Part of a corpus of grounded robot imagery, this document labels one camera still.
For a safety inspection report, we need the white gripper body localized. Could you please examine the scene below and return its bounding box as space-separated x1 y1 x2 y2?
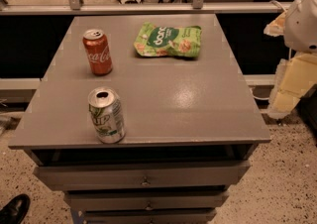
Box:
284 0 317 54

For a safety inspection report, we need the silver green 7UP can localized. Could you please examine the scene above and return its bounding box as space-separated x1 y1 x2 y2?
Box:
88 87 125 144

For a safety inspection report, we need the bottom grey drawer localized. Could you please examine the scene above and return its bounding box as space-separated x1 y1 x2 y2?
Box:
84 209 216 224

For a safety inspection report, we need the green chip bag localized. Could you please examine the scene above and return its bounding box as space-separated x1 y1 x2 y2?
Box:
134 22 202 58

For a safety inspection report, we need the grey drawer cabinet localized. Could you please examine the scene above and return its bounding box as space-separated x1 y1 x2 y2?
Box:
8 14 272 224

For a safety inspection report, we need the red Coca-Cola can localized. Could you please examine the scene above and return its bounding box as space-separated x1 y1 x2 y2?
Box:
82 29 112 75

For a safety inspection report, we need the top grey drawer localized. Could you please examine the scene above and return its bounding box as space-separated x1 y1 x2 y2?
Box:
34 161 250 191

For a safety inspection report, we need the black leather shoe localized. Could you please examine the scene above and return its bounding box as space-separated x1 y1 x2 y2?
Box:
0 194 31 224

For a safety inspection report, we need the grey drawer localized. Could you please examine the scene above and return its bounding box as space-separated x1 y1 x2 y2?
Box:
84 209 216 224
34 161 250 191
64 190 229 211

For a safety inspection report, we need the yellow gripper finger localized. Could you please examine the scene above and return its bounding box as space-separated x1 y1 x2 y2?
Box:
264 12 286 37
268 53 317 113

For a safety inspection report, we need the middle grey drawer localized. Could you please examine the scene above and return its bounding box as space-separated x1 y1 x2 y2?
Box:
64 190 229 211

